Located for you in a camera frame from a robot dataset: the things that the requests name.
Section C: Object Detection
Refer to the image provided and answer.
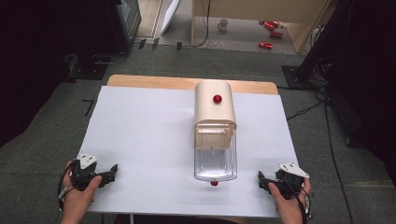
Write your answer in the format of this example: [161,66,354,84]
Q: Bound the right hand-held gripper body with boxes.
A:
[274,162,310,201]

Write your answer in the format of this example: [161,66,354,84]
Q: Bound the person's left hand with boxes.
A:
[61,160,103,217]

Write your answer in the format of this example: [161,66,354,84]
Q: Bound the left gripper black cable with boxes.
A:
[57,160,77,211]

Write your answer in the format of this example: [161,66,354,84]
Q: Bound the person's right hand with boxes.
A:
[267,177,312,219]

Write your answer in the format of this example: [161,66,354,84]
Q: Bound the dark curtain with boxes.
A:
[323,0,396,188]
[0,0,120,148]

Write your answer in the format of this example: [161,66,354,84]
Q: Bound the white board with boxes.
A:
[160,0,182,28]

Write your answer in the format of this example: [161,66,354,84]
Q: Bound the grey mug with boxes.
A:
[217,19,230,33]

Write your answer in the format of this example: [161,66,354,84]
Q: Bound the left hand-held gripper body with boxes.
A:
[70,152,105,192]

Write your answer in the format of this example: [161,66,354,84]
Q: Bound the white table sheet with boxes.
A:
[77,85,301,218]

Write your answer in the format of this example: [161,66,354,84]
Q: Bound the clear bread box lid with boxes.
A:
[193,122,238,183]

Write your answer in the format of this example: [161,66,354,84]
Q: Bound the black floor plate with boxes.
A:
[67,53,109,81]

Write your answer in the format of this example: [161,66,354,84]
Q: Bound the black hanging cable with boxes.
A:
[180,0,212,49]

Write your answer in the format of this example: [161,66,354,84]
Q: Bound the person's dark clothing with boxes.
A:
[113,214,250,224]

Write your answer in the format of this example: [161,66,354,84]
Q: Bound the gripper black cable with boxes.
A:
[57,160,77,211]
[278,173,314,224]

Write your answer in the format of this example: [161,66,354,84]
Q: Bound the long black floor cable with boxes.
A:
[322,90,355,224]

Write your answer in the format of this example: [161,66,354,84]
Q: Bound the short black floor cable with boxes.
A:
[286,100,325,121]

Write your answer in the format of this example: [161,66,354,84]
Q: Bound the cream bread box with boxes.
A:
[193,79,238,151]

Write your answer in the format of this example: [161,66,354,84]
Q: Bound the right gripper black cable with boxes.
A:
[278,173,314,224]

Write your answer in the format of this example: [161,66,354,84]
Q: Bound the black monitor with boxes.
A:
[105,0,143,54]

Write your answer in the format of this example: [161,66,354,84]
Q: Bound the black stand with base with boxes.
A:
[281,0,354,91]

